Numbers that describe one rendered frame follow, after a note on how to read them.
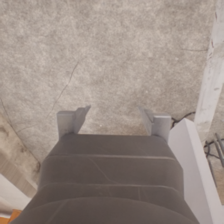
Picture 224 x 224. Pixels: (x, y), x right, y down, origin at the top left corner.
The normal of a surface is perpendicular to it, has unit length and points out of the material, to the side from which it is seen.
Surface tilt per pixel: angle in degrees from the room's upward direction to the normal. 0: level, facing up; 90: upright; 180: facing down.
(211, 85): 0
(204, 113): 0
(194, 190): 90
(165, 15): 0
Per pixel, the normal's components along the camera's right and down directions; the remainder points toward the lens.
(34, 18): -0.15, 0.65
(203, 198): -0.90, -0.40
